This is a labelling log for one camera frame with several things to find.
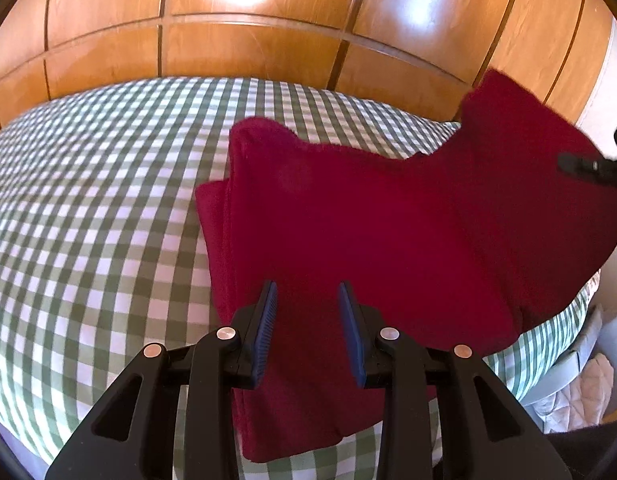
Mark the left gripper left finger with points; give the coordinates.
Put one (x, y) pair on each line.
(130, 432)

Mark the wooden panelled headboard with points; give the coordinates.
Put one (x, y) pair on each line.
(420, 55)

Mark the green checked bed cover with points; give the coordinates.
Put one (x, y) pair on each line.
(101, 249)

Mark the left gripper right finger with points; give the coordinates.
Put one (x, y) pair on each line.
(446, 414)

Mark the red sweater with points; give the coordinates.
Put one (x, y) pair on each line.
(475, 243)

